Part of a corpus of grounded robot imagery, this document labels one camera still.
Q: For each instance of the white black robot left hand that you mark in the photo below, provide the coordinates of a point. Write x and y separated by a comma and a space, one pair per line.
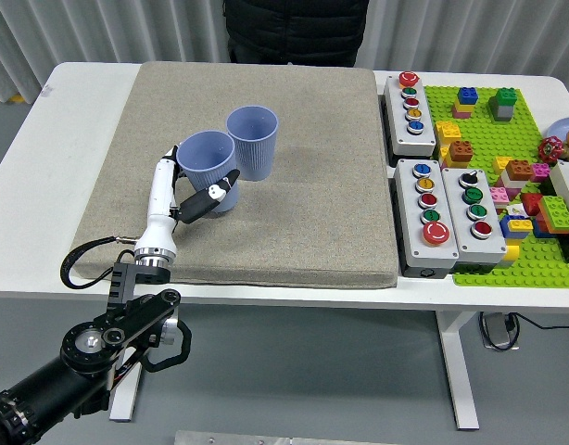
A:
160, 208

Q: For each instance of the blue ribbed cup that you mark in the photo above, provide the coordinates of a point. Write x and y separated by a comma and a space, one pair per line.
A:
254, 148
206, 153

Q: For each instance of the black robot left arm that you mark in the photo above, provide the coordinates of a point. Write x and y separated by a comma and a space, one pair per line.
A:
80, 343

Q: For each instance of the grey-brown fabric mat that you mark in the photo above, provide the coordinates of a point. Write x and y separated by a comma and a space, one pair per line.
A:
289, 218

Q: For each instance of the white table leg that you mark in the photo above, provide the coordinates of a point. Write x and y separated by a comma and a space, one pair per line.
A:
458, 371
124, 398

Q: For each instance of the person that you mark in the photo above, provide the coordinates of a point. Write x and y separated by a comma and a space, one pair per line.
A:
294, 32

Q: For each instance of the five-button box, large red stop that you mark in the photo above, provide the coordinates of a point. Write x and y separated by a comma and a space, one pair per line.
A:
416, 241

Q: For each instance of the five-button box, small red stop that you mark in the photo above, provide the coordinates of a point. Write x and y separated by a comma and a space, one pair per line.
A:
412, 134

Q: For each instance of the large yellow toy brick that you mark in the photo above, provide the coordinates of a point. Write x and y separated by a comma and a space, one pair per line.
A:
447, 132

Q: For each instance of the button box with black selector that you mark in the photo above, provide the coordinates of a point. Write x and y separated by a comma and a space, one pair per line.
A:
460, 222

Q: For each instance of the brown yellow brick stack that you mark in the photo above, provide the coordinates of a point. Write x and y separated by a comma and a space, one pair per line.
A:
459, 153

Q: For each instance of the blue yellow pink brick stack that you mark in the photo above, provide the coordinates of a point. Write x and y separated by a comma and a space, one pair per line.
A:
466, 99

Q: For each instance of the green brick baseplate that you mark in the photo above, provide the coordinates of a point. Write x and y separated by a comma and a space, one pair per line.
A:
484, 139

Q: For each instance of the pink toy brick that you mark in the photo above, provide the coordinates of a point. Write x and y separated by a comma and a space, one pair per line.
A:
499, 194

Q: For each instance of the grey pleated curtain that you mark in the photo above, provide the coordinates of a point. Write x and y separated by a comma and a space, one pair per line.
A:
451, 32

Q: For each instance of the small yellow toy brick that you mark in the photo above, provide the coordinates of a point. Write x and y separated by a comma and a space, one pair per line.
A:
500, 164

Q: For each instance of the yellow round toy brick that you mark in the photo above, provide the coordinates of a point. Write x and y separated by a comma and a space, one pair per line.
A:
511, 254

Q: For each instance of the white printed toy brick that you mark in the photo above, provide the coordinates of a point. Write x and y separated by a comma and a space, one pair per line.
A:
515, 211

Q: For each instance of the grey floor power strip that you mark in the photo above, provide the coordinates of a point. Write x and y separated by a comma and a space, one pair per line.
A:
495, 331

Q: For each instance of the green grey brick stack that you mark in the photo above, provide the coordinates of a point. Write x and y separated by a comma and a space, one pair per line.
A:
503, 104

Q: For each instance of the brown white brick stack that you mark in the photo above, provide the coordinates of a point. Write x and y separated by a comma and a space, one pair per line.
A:
518, 172

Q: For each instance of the red toy brick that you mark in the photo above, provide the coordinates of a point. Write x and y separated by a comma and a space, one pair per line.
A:
531, 203

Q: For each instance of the magenta toy brick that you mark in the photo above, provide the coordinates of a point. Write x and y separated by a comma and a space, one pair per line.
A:
540, 172

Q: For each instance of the red toy valve wheel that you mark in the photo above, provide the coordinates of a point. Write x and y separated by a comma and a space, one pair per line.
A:
550, 149

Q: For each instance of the green orange brick stack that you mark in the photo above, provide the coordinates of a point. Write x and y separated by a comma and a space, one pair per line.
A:
555, 213

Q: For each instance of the white button box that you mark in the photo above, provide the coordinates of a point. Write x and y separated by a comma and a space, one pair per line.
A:
567, 185

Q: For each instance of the light blue plate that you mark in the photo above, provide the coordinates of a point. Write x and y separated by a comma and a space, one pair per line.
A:
560, 127

